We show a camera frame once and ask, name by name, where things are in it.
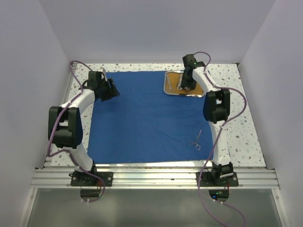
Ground steel tray with orange mat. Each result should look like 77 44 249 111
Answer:
163 70 205 98

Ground blue surgical drape cloth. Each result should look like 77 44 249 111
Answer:
88 71 213 164

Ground steel forceps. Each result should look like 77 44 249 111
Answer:
177 73 184 91
188 129 202 151

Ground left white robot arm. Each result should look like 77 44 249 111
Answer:
47 70 120 186

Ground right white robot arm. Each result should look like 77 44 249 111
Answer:
179 54 233 186

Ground steel forceps in tray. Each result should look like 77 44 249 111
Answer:
177 73 184 91

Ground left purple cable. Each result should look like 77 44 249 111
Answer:
46 60 106 203

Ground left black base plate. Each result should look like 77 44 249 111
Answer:
69 167 114 187

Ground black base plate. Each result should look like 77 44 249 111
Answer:
196 162 239 187
69 167 114 187

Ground aluminium mounting rail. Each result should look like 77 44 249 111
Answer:
30 165 279 189

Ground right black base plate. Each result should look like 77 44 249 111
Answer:
196 162 239 187

